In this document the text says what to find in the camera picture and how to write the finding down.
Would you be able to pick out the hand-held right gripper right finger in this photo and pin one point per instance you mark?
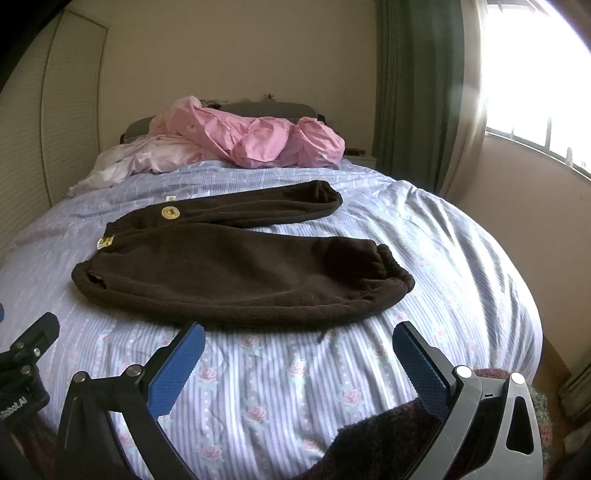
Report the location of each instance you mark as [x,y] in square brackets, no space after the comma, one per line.
[422,369]

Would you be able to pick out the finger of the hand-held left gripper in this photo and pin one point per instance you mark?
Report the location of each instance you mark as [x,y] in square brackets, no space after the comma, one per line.
[39,332]

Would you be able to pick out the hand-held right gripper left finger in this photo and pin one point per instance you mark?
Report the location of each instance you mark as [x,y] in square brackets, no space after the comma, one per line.
[178,369]

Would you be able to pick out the dark brown pants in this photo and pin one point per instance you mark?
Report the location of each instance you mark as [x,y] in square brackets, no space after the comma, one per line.
[231,267]

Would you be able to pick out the person's dark knitted clothing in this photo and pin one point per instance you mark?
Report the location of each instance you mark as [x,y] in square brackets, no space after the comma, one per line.
[369,438]

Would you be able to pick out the blue striped floral bedspread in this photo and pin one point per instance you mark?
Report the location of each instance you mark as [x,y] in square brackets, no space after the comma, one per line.
[415,230]

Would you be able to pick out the light pink floral pillow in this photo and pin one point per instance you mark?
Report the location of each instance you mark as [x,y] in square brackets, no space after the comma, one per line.
[152,154]

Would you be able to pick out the beige wardrobe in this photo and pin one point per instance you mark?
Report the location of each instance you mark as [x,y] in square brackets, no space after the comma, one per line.
[69,115]

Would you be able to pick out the pink crumpled blanket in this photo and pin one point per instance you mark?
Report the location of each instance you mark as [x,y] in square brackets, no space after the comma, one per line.
[268,138]

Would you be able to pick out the green curtain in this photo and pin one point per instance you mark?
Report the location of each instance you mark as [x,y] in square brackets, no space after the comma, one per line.
[415,92]

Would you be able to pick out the grey headboard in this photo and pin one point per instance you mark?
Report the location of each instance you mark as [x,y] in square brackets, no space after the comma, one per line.
[277,108]

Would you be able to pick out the window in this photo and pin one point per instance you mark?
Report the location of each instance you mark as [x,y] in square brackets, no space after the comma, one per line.
[531,69]

